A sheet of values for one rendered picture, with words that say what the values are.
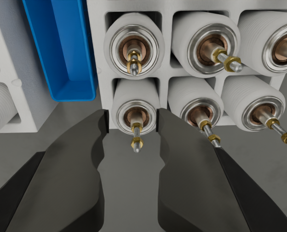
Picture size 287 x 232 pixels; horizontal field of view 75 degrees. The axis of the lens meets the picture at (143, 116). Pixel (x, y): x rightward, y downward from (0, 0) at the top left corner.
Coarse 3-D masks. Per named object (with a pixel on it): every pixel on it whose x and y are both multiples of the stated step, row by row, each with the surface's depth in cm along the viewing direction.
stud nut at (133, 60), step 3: (129, 60) 22; (132, 60) 21; (135, 60) 21; (138, 60) 22; (126, 63) 22; (129, 63) 21; (132, 63) 21; (135, 63) 21; (138, 63) 21; (129, 66) 21; (138, 66) 21; (141, 66) 21; (129, 69) 22; (138, 69) 22; (141, 69) 22; (129, 72) 22; (138, 72) 22
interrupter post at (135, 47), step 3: (132, 45) 27; (135, 45) 27; (129, 48) 26; (132, 48) 25; (135, 48) 25; (138, 48) 26; (129, 51) 25; (138, 51) 25; (141, 51) 27; (126, 54) 25; (141, 54) 26; (126, 57) 26; (141, 57) 26
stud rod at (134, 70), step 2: (132, 56) 24; (134, 56) 24; (136, 56) 24; (136, 58) 23; (132, 64) 21; (134, 64) 21; (136, 64) 21; (130, 66) 21; (132, 66) 20; (134, 66) 20; (136, 66) 21; (130, 68) 21; (132, 68) 20; (134, 68) 20; (136, 68) 20; (130, 70) 20; (132, 70) 20; (134, 70) 20; (136, 70) 20; (138, 70) 21; (130, 72) 20; (132, 72) 20; (134, 72) 20; (136, 72) 20; (132, 74) 21; (134, 74) 21; (136, 74) 21
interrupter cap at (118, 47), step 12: (132, 24) 26; (120, 36) 27; (132, 36) 27; (144, 36) 27; (120, 48) 28; (144, 48) 28; (156, 48) 28; (120, 60) 28; (144, 60) 29; (156, 60) 29; (144, 72) 30
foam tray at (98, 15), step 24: (96, 0) 30; (120, 0) 31; (144, 0) 31; (168, 0) 31; (192, 0) 31; (216, 0) 31; (240, 0) 31; (264, 0) 31; (96, 24) 32; (168, 24) 33; (96, 48) 34; (168, 48) 35; (168, 72) 37; (240, 72) 38
